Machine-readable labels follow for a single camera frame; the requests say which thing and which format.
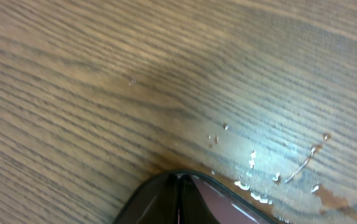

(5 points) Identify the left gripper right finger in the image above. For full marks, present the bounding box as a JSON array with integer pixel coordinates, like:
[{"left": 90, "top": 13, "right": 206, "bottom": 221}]
[{"left": 178, "top": 174, "right": 220, "bottom": 224}]

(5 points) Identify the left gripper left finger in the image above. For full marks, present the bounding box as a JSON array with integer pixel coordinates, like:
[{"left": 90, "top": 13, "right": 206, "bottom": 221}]
[{"left": 116, "top": 172, "right": 180, "bottom": 224}]

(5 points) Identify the black tray with pink water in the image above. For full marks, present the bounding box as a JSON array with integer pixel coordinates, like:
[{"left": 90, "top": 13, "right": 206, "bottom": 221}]
[{"left": 112, "top": 169, "right": 281, "bottom": 224}]

